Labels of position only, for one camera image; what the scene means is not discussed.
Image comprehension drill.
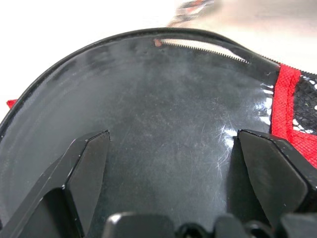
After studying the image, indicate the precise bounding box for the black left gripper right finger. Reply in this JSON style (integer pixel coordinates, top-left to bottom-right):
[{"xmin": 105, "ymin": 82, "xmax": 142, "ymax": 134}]
[{"xmin": 232, "ymin": 128, "xmax": 317, "ymax": 225}]

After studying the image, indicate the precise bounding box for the black table tennis paddle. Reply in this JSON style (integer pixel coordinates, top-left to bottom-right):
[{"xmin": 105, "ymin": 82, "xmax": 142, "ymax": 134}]
[{"xmin": 0, "ymin": 46, "xmax": 279, "ymax": 238}]

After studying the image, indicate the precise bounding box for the black and red paddle case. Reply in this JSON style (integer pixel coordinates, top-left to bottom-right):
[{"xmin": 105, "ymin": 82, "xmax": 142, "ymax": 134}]
[{"xmin": 0, "ymin": 26, "xmax": 317, "ymax": 238}]

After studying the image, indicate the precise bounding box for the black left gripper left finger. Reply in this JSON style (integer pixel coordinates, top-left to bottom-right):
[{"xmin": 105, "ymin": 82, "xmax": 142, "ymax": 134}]
[{"xmin": 0, "ymin": 128, "xmax": 111, "ymax": 238}]

